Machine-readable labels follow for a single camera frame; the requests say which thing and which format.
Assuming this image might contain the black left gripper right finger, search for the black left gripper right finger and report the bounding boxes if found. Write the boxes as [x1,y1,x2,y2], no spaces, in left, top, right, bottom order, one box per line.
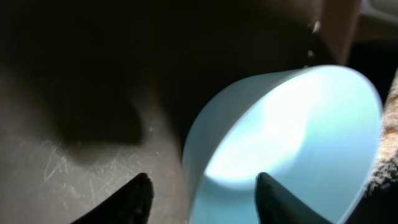
[254,172,330,224]

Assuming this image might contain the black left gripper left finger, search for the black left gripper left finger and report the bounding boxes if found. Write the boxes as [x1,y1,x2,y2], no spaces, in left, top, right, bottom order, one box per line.
[72,172,154,224]

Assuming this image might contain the light blue bowl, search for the light blue bowl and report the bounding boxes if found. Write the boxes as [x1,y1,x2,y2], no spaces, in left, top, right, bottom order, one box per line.
[182,65,382,223]

